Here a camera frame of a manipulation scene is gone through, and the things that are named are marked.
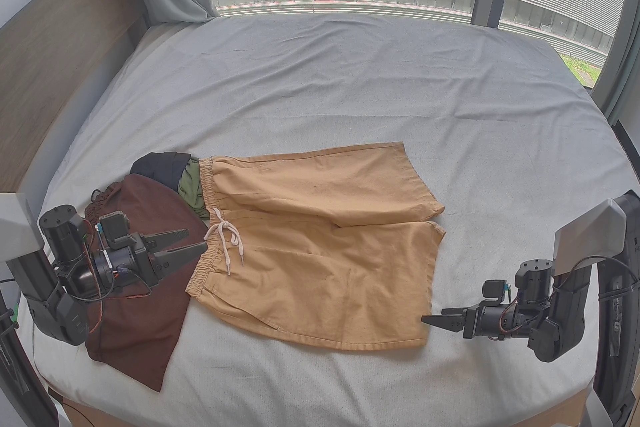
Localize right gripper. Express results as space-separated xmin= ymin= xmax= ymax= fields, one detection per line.
xmin=421 ymin=302 xmax=521 ymax=342

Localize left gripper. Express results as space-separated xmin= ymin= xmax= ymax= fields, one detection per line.
xmin=92 ymin=228 xmax=209 ymax=292

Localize tan shorts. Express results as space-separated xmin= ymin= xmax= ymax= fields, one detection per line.
xmin=185 ymin=142 xmax=447 ymax=352

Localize bed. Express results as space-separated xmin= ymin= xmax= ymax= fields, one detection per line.
xmin=0 ymin=0 xmax=640 ymax=427

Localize green garment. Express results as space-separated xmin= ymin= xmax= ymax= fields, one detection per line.
xmin=177 ymin=158 xmax=212 ymax=221

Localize black garment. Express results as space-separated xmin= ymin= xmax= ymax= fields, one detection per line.
xmin=131 ymin=152 xmax=194 ymax=193

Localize brown garment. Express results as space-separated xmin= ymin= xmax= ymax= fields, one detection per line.
xmin=82 ymin=175 xmax=212 ymax=392

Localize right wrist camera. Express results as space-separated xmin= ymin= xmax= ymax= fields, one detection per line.
xmin=481 ymin=280 xmax=509 ymax=307

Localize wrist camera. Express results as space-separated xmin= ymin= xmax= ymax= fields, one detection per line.
xmin=97 ymin=211 xmax=132 ymax=251
xmin=481 ymin=280 xmax=509 ymax=307

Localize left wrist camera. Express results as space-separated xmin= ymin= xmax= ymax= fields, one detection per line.
xmin=97 ymin=211 xmax=132 ymax=251

